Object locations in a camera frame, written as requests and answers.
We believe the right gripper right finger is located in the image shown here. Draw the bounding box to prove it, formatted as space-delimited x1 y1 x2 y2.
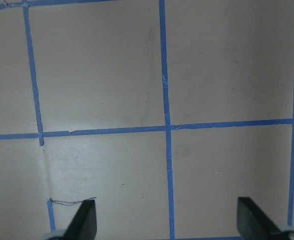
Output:
237 197 286 240

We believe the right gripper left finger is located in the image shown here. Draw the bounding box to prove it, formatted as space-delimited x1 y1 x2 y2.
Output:
62 200 97 240

